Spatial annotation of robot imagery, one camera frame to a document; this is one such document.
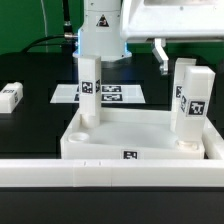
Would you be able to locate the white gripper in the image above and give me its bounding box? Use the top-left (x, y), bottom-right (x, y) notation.
top-left (120, 0), bottom-right (224, 75)

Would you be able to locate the white desk top tray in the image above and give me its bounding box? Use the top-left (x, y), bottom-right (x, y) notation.
top-left (60, 108), bottom-right (205, 160)

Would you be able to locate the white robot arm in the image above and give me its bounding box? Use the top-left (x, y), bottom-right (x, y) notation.
top-left (74, 0), bottom-right (224, 75)

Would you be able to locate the white base marker plate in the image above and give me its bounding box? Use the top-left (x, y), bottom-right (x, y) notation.
top-left (50, 84), bottom-right (145, 104)

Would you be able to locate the white L-shaped obstacle fence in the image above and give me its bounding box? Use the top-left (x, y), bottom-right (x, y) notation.
top-left (0, 115), bottom-right (224, 188)

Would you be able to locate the black cable with connector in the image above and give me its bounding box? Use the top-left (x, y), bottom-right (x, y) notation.
top-left (20, 31), bottom-right (80, 54)

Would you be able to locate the black upright cable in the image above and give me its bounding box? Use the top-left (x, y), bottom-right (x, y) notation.
top-left (61, 0), bottom-right (74, 34)

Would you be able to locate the thin white cable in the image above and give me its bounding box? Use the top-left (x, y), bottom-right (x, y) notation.
top-left (40, 0), bottom-right (50, 54)

